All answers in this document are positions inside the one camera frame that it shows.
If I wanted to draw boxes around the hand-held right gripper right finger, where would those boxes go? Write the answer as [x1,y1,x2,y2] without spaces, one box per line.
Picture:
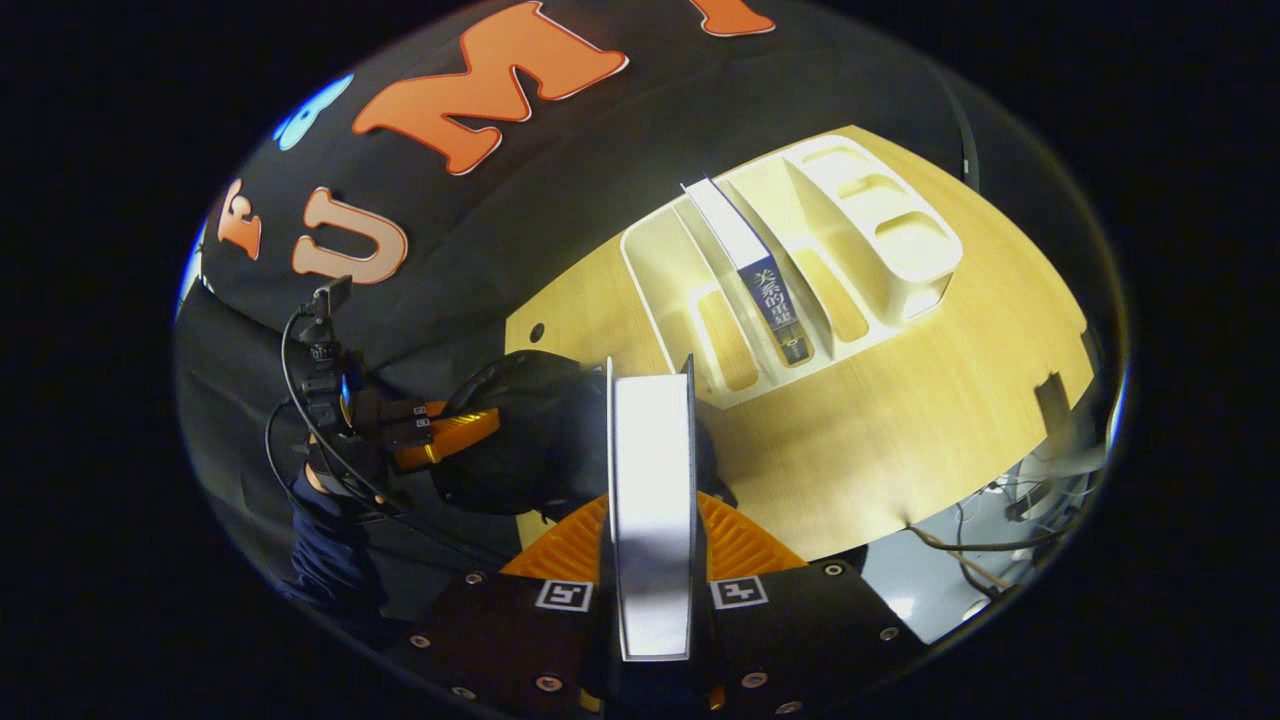
[692,490,929,717]

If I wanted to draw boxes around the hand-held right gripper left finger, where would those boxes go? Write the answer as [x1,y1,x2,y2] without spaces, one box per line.
[385,493,613,719]

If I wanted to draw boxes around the black schoolbag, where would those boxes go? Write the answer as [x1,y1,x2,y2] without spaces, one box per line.
[430,350,739,523]

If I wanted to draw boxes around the black cover portrait book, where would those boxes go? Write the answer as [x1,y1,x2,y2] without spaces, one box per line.
[605,355,698,663]

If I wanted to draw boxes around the dark blue book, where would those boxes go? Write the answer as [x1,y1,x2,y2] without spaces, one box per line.
[682,175,813,363]

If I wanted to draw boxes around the white bookshelf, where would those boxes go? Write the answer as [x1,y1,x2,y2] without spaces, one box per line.
[620,133,964,409]

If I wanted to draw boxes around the black floor cables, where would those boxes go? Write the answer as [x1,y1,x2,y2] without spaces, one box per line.
[905,480,1091,593]

